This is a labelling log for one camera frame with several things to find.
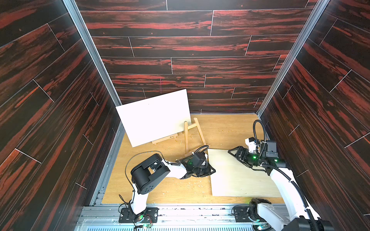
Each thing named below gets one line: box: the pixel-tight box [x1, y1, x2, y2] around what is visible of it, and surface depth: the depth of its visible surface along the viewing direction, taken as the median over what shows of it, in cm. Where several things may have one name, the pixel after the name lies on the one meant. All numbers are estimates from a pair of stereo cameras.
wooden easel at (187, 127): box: [184, 116, 209, 156], surface depth 89 cm
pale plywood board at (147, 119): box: [115, 89, 192, 148], surface depth 90 cm
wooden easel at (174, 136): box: [151, 133, 179, 146], surface depth 102 cm
